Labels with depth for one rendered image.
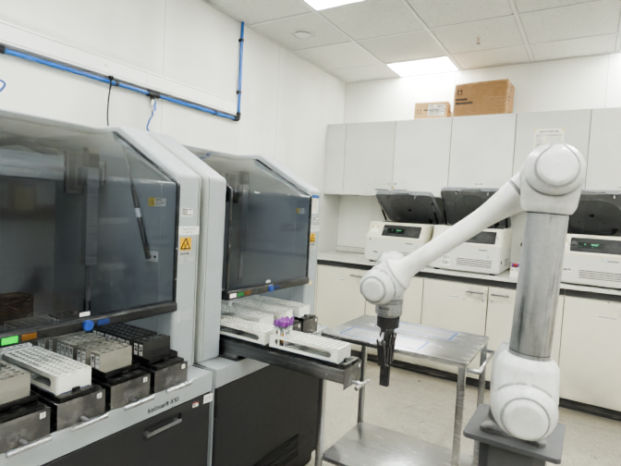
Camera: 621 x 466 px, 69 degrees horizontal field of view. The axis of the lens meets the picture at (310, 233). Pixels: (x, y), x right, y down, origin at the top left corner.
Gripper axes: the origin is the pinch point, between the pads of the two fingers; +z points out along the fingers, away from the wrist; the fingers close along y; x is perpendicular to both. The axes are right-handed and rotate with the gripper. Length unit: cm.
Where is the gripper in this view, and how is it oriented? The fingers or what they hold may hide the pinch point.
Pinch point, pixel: (384, 374)
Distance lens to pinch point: 161.0
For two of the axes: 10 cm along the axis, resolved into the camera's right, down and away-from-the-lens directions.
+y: -5.2, 0.2, -8.5
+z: -0.5, 10.0, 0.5
